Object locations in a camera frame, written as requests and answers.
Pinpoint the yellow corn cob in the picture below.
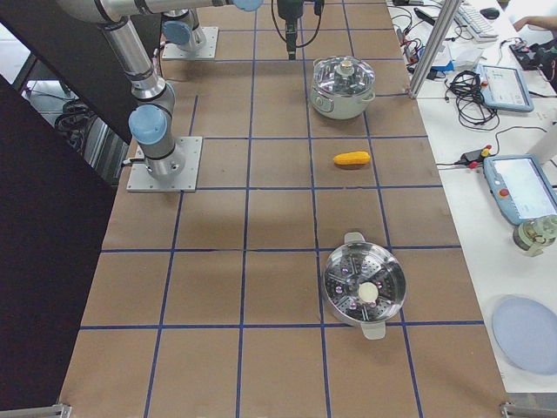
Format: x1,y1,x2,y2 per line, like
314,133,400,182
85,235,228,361
332,151,371,166

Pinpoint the black tangled cable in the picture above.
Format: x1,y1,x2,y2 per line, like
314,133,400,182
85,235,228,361
444,71,500,130

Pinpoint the pale green electric pot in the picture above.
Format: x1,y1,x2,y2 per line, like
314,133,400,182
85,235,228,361
309,56,377,121

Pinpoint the blue teach pendant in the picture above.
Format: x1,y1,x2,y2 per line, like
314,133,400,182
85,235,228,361
483,154,556,226
474,64,534,112

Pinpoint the glass jar with lid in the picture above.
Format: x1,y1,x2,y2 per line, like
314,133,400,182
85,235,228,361
513,215,556,257

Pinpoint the black computer mouse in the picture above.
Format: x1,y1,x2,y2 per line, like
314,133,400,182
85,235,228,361
480,7,500,20

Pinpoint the black power adapter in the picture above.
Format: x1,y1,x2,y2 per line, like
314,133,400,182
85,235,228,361
457,149,484,168

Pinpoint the near blue teach pendant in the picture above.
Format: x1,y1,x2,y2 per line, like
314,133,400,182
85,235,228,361
483,154,556,226

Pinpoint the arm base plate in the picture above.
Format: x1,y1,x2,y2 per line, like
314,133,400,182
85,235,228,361
126,137,203,192
162,23,218,61

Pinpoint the white steamed bun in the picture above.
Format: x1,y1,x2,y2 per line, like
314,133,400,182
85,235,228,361
358,282,379,304

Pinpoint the far blue teach pendant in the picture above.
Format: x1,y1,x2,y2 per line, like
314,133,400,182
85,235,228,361
474,64,534,112

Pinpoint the light blue plate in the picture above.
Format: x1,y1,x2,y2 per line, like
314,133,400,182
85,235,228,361
492,296,556,375

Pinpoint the stainless steel steamer basket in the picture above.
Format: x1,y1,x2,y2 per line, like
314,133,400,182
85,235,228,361
320,232,406,340

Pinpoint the aluminium frame post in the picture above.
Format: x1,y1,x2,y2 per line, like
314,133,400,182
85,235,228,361
408,0,460,98

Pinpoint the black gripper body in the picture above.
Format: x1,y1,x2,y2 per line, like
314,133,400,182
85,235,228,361
278,0,304,21

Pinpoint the white keyboard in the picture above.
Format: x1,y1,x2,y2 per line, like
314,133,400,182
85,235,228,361
454,3,499,43

